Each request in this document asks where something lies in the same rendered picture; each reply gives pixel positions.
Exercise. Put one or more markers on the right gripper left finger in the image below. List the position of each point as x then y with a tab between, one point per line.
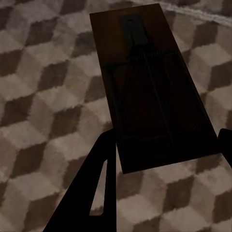
72	214

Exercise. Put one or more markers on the mousetrap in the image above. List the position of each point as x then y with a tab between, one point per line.
154	105

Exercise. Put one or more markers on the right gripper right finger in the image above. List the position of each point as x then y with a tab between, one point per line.
225	139

